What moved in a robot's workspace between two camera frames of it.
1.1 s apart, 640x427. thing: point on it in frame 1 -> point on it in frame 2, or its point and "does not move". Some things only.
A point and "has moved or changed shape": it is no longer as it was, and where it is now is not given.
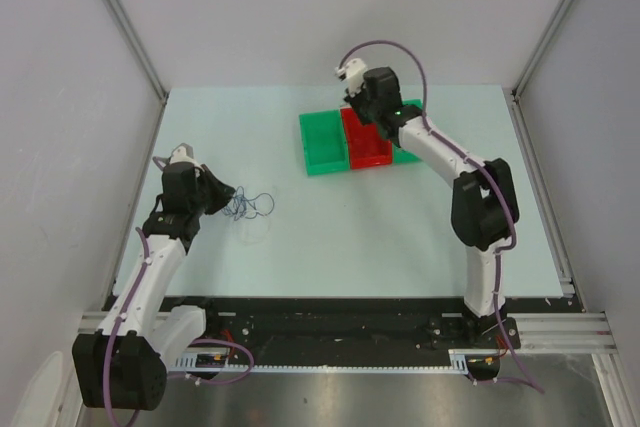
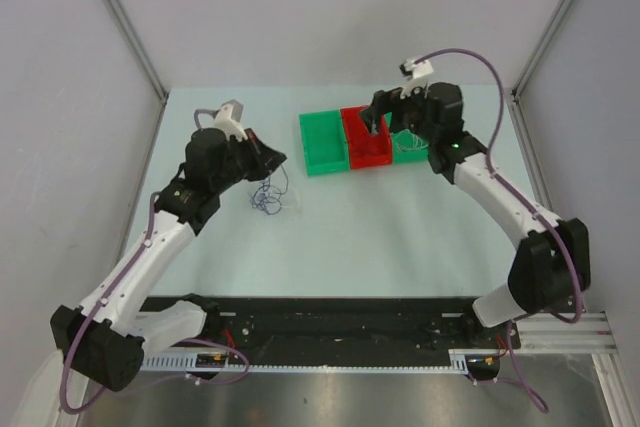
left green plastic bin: x=324 y=142 does not move
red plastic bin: x=365 y=145 does not move
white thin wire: x=255 y=230 has moved or changed shape
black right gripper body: x=366 y=112 -> x=407 y=113
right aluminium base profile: x=564 y=333 does not move
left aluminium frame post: x=122 y=18 does not move
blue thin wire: x=248 y=208 -> x=268 y=198
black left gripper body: x=210 y=197 -> x=245 y=162
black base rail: x=363 y=323 does not move
